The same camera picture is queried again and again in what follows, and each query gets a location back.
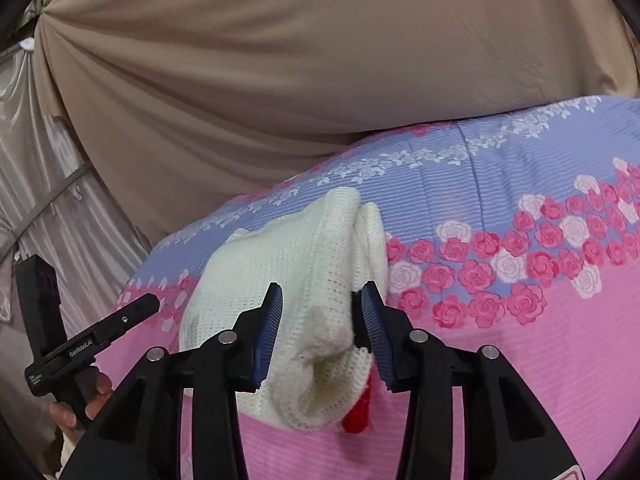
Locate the floral pink blue bed sheet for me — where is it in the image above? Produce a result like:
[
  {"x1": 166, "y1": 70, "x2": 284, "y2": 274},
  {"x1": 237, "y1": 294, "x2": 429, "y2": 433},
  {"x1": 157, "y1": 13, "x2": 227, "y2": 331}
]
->
[{"x1": 95, "y1": 94, "x2": 640, "y2": 480}]

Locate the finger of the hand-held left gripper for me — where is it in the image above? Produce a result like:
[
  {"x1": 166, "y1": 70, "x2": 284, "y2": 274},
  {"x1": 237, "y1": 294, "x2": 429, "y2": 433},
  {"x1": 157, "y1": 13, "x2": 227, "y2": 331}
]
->
[{"x1": 96, "y1": 293, "x2": 162, "y2": 347}]

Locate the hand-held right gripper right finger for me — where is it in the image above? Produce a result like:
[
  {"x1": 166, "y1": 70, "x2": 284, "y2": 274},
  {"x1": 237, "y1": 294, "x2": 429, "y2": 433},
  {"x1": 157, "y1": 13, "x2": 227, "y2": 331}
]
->
[{"x1": 352, "y1": 280, "x2": 583, "y2": 480}]

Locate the beige curtain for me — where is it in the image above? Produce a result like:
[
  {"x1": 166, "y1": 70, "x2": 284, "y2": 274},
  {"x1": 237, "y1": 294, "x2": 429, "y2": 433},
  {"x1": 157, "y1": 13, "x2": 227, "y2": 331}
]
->
[{"x1": 32, "y1": 0, "x2": 640, "y2": 256}]

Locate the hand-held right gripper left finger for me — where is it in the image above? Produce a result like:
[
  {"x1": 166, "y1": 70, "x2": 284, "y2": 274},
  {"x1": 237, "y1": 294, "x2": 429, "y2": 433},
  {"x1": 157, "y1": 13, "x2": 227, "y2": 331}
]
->
[{"x1": 60, "y1": 282, "x2": 284, "y2": 480}]

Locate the grey satin curtain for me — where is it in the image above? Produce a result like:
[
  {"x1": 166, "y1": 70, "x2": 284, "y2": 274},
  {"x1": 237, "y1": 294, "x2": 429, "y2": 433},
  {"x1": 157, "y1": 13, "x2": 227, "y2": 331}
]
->
[{"x1": 0, "y1": 50, "x2": 151, "y2": 466}]

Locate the white navy red knitted sweater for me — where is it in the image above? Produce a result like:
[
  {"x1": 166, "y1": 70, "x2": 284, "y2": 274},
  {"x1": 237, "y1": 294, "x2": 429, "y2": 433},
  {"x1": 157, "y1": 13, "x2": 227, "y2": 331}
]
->
[{"x1": 179, "y1": 186, "x2": 388, "y2": 435}]

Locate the person's left hand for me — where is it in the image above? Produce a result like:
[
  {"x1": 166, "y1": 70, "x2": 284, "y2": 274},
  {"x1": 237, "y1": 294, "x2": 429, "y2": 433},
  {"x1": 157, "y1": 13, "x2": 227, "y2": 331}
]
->
[{"x1": 50, "y1": 367, "x2": 115, "y2": 433}]

